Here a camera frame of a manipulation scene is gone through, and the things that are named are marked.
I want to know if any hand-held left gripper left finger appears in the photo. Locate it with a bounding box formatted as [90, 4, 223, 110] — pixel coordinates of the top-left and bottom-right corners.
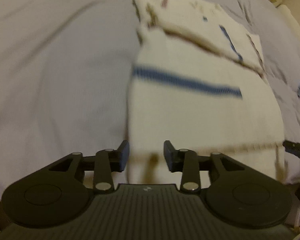
[49, 140, 130, 195]

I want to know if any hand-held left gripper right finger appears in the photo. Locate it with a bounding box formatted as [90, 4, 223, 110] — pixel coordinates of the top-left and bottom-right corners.
[163, 140, 248, 195]

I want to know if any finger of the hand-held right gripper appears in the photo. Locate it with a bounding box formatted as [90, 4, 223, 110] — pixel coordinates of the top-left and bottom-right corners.
[282, 140, 300, 162]

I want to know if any white towel with blue stripe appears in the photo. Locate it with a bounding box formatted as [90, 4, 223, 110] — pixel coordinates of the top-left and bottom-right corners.
[126, 0, 287, 185]

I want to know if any grey bed sheet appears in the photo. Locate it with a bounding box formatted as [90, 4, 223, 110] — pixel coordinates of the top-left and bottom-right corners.
[0, 0, 300, 203]

